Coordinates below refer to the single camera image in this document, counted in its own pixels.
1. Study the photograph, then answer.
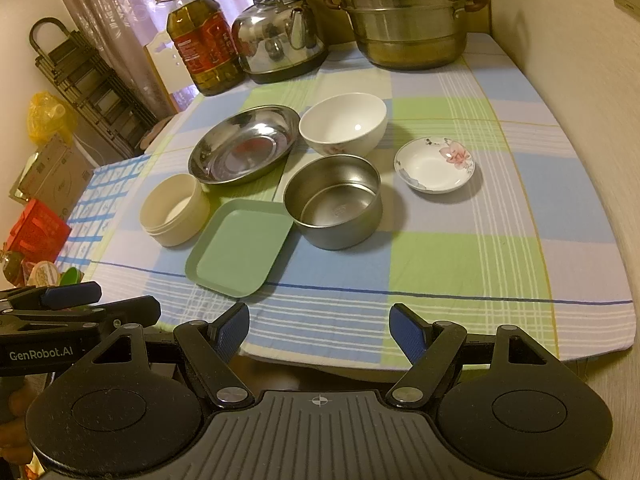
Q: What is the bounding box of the green square plastic plate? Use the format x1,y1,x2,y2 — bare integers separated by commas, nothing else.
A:
184,198,293,299

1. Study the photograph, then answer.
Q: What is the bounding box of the cream plastic round container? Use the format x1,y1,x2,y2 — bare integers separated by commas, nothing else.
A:
139,174,210,247

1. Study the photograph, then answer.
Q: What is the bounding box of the stainless steel round bowl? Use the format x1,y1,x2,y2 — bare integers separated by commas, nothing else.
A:
283,154,383,250

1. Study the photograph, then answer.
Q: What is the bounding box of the small floral ceramic saucer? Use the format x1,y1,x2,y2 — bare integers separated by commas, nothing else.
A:
394,138,476,194

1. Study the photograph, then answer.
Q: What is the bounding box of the white ceramic bowl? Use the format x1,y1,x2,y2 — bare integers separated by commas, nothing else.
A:
299,92,388,157

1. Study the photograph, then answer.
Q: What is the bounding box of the person's left hand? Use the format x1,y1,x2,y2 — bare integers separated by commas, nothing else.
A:
0,379,37,466

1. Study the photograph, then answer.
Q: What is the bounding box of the red plastic crate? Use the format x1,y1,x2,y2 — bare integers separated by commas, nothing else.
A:
3,200,70,263

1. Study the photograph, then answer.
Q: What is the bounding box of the blue white checked cloth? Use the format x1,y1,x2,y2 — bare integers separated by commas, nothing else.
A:
54,155,150,271

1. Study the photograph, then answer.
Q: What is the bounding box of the cardboard box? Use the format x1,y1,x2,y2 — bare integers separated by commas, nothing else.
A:
9,134,96,220

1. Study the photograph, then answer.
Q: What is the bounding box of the yellow plastic bag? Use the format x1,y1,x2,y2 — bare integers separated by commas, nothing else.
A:
27,91,78,148

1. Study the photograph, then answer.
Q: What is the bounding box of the checkered pastel tablecloth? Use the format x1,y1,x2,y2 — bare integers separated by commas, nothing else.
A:
82,34,636,370

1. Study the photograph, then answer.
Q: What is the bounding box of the stainless steel oval plate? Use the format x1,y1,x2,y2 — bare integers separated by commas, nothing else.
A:
188,105,300,185

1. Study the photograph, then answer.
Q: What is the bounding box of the dark folding rack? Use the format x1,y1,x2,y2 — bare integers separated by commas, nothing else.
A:
28,18,157,158

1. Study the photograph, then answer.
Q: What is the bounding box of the cooking oil bottle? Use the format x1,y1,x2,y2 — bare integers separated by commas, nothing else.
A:
156,0,245,96

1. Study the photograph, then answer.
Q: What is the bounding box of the stainless steel kettle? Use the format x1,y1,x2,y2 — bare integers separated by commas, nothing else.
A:
231,0,329,84

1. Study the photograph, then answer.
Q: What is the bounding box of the stainless steel steamer pot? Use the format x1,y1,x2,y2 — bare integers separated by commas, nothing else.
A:
324,0,491,70

